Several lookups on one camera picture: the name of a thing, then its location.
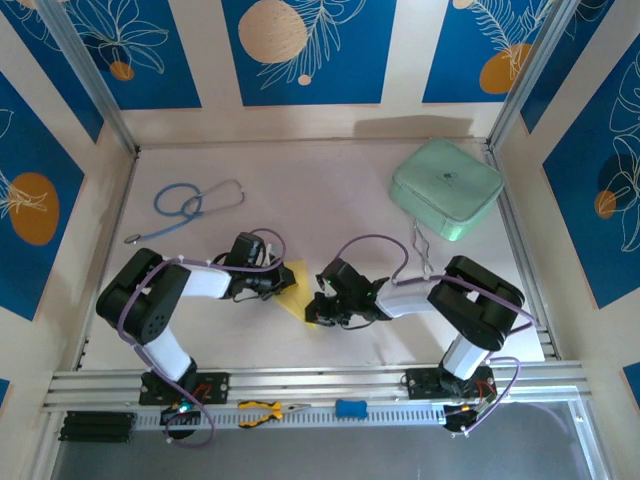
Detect black stacked bars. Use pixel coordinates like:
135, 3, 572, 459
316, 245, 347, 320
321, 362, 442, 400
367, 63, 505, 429
58, 410, 137, 444

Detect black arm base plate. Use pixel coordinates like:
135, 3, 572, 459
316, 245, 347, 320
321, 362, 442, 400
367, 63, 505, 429
399, 367, 496, 401
138, 370, 231, 406

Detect slotted grey cable duct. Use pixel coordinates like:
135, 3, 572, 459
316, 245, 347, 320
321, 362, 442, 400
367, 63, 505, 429
134, 403, 451, 432

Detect yellow cloth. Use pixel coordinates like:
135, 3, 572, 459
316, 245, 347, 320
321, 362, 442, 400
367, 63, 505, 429
272, 259, 319, 332

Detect aluminium mounting rail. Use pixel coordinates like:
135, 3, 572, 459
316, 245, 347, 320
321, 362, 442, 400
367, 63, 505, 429
42, 362, 594, 409

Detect metal forceps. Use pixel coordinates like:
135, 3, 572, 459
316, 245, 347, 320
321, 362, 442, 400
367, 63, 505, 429
412, 219, 436, 281

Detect blue bone-shaped block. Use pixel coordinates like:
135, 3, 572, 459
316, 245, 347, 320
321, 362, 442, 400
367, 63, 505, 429
334, 398, 369, 420

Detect small black controller board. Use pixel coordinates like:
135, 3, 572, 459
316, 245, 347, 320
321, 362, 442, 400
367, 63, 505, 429
442, 399, 501, 436
159, 402, 204, 426

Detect mint green zip case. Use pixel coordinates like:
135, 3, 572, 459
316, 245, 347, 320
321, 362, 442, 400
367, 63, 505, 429
389, 138, 505, 244

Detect aluminium frame post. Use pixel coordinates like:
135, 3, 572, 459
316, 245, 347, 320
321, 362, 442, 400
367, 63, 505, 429
487, 0, 576, 151
37, 0, 141, 154

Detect blue stethoscope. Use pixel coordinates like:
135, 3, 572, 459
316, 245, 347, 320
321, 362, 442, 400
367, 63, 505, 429
123, 178, 247, 246

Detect yellow black pliers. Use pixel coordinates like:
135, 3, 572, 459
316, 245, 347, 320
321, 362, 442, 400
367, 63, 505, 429
237, 399, 311, 429

